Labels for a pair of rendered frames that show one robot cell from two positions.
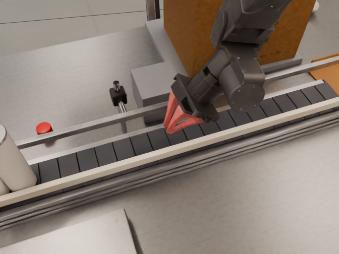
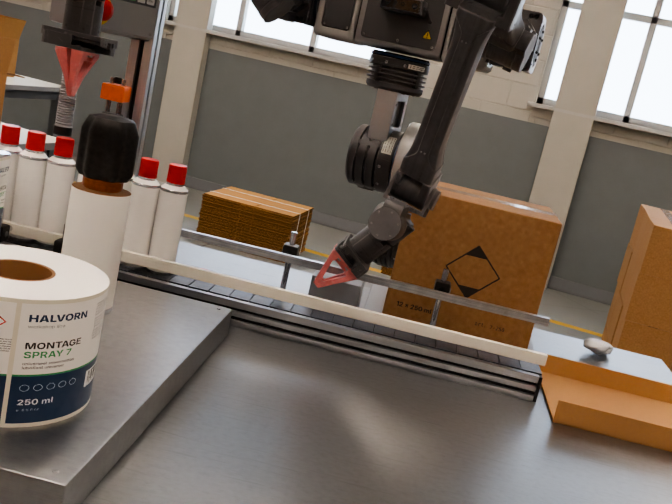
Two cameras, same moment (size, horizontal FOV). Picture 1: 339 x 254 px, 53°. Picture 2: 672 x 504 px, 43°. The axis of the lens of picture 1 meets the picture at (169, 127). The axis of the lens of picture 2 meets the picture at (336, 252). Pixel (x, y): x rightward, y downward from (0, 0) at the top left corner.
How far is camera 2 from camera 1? 117 cm
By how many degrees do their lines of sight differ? 45
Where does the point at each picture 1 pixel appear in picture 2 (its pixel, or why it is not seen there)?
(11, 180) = (158, 243)
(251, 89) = (389, 214)
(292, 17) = (518, 281)
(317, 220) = (423, 414)
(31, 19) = not seen: hidden behind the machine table
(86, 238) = (184, 303)
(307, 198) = (428, 404)
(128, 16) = not seen: hidden behind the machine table
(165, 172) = (291, 325)
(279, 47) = (502, 320)
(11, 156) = (176, 214)
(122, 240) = (213, 315)
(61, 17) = not seen: hidden behind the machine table
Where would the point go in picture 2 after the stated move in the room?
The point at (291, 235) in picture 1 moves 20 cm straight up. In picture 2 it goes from (382, 406) to (412, 284)
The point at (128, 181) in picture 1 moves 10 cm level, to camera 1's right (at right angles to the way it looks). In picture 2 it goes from (250, 310) to (298, 328)
